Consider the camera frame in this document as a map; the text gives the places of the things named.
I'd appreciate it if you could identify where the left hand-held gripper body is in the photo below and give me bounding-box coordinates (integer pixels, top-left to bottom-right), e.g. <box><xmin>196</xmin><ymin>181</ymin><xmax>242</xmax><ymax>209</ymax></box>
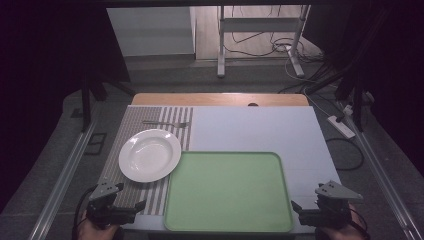
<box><xmin>86</xmin><ymin>181</ymin><xmax>137</xmax><ymax>229</ymax></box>

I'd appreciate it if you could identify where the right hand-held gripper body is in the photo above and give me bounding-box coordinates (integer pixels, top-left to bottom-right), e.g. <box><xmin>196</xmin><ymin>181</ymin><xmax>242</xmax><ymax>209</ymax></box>
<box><xmin>299</xmin><ymin>179</ymin><xmax>364</xmax><ymax>231</ymax></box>

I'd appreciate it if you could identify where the person's right hand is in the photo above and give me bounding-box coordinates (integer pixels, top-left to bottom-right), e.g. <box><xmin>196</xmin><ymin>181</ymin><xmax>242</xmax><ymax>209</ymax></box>
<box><xmin>319</xmin><ymin>203</ymin><xmax>368</xmax><ymax>240</ymax></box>

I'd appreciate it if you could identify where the person's left hand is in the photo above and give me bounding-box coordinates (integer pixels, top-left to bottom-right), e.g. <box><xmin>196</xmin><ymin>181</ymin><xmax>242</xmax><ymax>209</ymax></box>
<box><xmin>77</xmin><ymin>218</ymin><xmax>120</xmax><ymax>240</ymax></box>

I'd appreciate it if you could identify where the white plate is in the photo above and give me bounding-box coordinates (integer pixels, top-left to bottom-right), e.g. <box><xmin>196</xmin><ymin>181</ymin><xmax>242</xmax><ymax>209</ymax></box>
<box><xmin>118</xmin><ymin>128</ymin><xmax>183</xmax><ymax>184</ymax></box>

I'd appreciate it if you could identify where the white power strip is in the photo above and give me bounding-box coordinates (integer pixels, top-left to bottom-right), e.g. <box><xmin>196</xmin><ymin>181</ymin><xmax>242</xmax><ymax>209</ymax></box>
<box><xmin>326</xmin><ymin>114</ymin><xmax>357</xmax><ymax>140</ymax></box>

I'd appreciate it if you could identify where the green tray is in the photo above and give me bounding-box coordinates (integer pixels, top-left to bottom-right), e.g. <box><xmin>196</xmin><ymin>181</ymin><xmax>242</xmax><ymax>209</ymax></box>
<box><xmin>163</xmin><ymin>151</ymin><xmax>295</xmax><ymax>234</ymax></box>

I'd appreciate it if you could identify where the grey striped placemat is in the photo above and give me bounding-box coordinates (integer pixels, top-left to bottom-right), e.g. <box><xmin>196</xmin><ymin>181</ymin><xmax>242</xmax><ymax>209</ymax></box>
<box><xmin>98</xmin><ymin>105</ymin><xmax>194</xmax><ymax>216</ymax></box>

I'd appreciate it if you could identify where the metal fork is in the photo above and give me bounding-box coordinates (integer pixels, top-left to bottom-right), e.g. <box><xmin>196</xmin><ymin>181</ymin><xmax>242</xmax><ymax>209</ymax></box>
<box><xmin>142</xmin><ymin>120</ymin><xmax>188</xmax><ymax>129</ymax></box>

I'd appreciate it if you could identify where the white foam board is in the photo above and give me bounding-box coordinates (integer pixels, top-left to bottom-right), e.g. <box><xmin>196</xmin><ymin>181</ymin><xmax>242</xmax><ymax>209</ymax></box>
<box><xmin>121</xmin><ymin>105</ymin><xmax>342</xmax><ymax>234</ymax></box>

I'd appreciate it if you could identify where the black stand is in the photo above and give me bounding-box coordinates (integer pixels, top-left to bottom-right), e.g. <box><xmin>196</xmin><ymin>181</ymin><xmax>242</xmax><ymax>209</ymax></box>
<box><xmin>305</xmin><ymin>49</ymin><xmax>376</xmax><ymax>133</ymax></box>
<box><xmin>79</xmin><ymin>63</ymin><xmax>137</xmax><ymax>133</ymax></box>

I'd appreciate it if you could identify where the white metal stand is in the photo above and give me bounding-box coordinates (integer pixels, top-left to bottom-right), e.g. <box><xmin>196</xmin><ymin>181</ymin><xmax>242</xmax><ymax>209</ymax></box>
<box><xmin>217</xmin><ymin>4</ymin><xmax>312</xmax><ymax>80</ymax></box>

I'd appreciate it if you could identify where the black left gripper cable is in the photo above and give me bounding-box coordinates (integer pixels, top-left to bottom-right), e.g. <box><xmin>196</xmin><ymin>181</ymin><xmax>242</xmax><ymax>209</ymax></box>
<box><xmin>71</xmin><ymin>185</ymin><xmax>100</xmax><ymax>240</ymax></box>

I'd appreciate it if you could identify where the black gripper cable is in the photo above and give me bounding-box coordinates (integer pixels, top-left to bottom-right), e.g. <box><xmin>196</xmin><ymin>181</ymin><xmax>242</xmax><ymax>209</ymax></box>
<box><xmin>349</xmin><ymin>207</ymin><xmax>372</xmax><ymax>240</ymax></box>
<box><xmin>71</xmin><ymin>185</ymin><xmax>100</xmax><ymax>240</ymax></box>

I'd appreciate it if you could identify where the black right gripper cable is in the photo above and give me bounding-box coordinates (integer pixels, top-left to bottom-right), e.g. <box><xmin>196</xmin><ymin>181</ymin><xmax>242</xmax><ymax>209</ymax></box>
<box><xmin>349</xmin><ymin>207</ymin><xmax>372</xmax><ymax>240</ymax></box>

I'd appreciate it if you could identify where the metal floor rail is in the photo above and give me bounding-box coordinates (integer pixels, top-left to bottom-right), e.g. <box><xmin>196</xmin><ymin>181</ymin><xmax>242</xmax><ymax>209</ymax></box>
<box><xmin>339</xmin><ymin>101</ymin><xmax>424</xmax><ymax>240</ymax></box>
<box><xmin>27</xmin><ymin>119</ymin><xmax>99</xmax><ymax>240</ymax></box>

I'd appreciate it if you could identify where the black looped floor cable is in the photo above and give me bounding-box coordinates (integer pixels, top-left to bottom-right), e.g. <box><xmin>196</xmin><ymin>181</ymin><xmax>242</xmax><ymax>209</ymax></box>
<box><xmin>325</xmin><ymin>137</ymin><xmax>365</xmax><ymax>172</ymax></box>

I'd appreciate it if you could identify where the tangle of floor cables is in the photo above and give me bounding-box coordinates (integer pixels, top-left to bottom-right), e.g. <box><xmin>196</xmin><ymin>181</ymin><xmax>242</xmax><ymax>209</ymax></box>
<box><xmin>222</xmin><ymin>4</ymin><xmax>326</xmax><ymax>65</ymax></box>

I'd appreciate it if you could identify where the white wall panel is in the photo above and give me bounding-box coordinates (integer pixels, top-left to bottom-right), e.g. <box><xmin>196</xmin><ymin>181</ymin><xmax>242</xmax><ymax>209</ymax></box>
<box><xmin>106</xmin><ymin>6</ymin><xmax>196</xmax><ymax>58</ymax></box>

